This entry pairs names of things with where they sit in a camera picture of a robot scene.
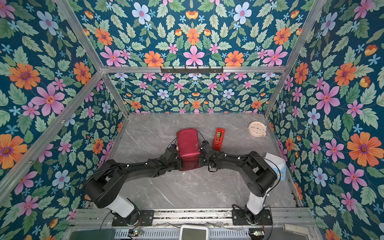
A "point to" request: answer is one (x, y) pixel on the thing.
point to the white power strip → (294, 228)
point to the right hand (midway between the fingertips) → (200, 158)
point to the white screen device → (193, 232)
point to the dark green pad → (98, 234)
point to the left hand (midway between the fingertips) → (184, 159)
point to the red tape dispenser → (218, 140)
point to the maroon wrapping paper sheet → (188, 148)
